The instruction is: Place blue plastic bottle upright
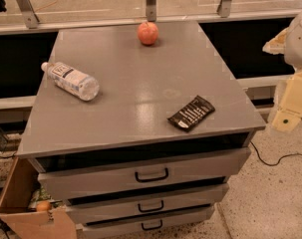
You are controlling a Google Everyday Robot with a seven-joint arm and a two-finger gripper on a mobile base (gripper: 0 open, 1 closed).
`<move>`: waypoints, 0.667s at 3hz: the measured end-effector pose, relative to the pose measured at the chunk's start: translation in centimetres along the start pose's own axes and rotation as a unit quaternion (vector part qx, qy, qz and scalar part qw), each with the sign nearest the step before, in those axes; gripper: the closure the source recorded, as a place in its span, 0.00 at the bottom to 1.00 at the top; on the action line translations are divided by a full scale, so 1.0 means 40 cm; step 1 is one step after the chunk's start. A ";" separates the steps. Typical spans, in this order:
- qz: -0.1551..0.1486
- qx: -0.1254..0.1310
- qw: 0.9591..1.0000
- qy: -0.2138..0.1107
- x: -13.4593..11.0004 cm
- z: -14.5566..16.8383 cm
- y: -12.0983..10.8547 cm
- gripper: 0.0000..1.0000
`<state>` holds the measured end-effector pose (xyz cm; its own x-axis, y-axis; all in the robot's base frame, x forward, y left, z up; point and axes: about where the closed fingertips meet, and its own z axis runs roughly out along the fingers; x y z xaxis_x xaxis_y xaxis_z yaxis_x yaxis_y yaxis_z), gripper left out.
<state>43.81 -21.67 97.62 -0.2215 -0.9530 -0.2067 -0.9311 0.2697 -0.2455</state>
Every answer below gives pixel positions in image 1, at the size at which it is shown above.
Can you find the middle metal railing bracket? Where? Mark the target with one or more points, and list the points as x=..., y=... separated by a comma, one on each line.
x=151, y=10

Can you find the right metal railing bracket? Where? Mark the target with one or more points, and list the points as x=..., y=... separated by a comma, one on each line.
x=224, y=7

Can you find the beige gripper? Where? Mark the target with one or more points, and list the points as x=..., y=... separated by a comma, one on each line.
x=299, y=42

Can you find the black snack bar wrapper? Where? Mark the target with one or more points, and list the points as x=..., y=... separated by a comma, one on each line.
x=188, y=117

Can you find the green packet in box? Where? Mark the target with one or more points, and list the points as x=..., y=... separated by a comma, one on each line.
x=39, y=195

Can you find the red apple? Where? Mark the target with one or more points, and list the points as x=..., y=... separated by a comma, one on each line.
x=147, y=33

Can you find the clear plastic water bottle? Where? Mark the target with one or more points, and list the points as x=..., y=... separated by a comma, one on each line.
x=75, y=82

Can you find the grey drawer cabinet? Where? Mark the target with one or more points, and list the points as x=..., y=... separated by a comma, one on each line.
x=140, y=88

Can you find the orange fruit in box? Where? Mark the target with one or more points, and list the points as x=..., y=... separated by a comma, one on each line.
x=43, y=206

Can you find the metal railing bracket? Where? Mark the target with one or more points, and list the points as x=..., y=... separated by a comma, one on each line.
x=28, y=14
x=224, y=7
x=151, y=10

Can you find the middle grey drawer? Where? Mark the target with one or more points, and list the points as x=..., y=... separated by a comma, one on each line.
x=145, y=202

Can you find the left metal railing bracket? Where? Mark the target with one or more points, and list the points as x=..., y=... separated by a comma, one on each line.
x=28, y=14

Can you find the bottom grey drawer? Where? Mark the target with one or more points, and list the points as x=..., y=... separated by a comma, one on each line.
x=148, y=223

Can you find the cardboard box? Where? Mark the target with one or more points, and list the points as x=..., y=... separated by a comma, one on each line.
x=15, y=212

